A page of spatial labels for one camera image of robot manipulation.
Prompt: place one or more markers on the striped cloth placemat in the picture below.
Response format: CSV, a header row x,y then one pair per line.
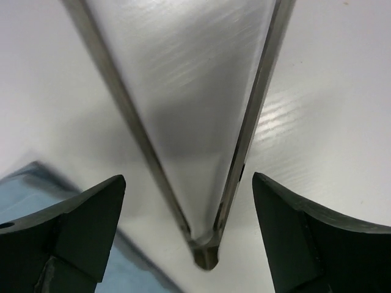
x,y
36,186

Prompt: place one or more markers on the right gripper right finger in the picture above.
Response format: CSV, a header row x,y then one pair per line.
x,y
311,248

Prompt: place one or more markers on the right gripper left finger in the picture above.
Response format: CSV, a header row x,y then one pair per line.
x,y
65,247

